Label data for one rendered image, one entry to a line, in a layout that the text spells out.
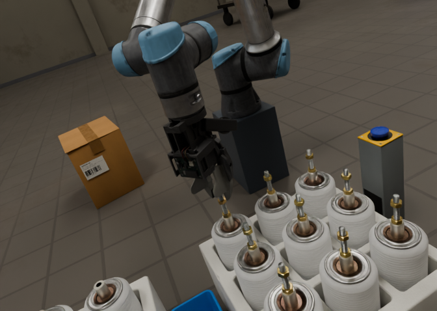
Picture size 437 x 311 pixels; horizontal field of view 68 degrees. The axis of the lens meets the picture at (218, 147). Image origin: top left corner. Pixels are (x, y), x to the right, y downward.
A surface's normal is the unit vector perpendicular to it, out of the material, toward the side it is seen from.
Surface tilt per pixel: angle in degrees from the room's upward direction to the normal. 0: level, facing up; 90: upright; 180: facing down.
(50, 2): 90
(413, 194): 0
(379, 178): 90
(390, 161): 90
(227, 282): 0
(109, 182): 89
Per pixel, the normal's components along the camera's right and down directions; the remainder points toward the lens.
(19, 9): 0.37, 0.33
